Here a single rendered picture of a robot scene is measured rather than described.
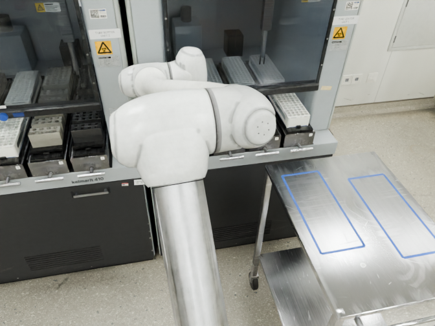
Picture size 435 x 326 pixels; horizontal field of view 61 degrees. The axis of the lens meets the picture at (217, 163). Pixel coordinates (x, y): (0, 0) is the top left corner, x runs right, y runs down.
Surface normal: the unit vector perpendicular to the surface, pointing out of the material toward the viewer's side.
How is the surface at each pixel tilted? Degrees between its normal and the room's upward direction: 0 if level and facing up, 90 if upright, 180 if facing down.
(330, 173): 0
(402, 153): 0
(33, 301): 0
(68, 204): 90
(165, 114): 35
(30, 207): 90
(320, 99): 90
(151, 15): 90
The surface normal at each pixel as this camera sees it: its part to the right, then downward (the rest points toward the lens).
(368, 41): 0.21, 0.65
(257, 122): 0.46, 0.36
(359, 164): 0.02, -0.76
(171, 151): 0.18, 0.03
